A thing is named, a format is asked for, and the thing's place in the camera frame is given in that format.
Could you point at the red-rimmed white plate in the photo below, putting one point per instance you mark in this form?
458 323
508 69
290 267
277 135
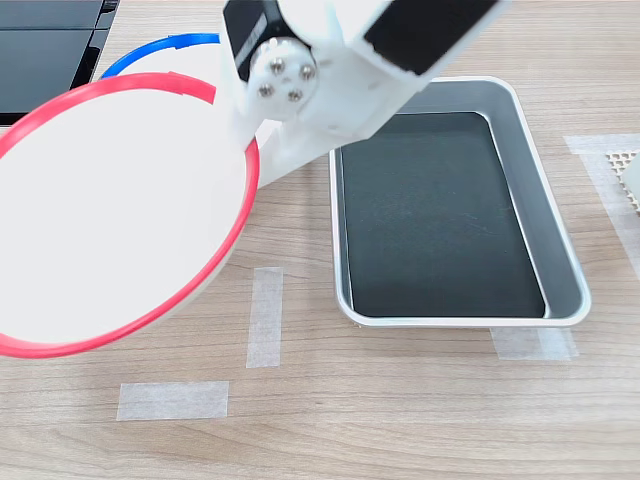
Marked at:
125 215

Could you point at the blue-rimmed white plate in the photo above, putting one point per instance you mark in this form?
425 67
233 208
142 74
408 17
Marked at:
165 62

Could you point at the black tray mat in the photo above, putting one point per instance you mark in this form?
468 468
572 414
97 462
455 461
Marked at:
430 230

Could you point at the long translucent tape strip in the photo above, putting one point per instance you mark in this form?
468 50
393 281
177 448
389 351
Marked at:
265 315

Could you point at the black glossy device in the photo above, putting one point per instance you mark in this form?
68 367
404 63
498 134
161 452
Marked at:
40 70

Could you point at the steel tray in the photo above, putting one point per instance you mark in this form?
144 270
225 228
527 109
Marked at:
555 250

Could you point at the pale perforated plate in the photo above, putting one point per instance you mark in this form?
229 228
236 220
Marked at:
617 162

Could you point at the wide translucent tape strip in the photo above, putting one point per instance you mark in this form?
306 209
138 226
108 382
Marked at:
172 400

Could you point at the translucent tape strip by tray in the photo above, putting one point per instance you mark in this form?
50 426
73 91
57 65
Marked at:
535 344

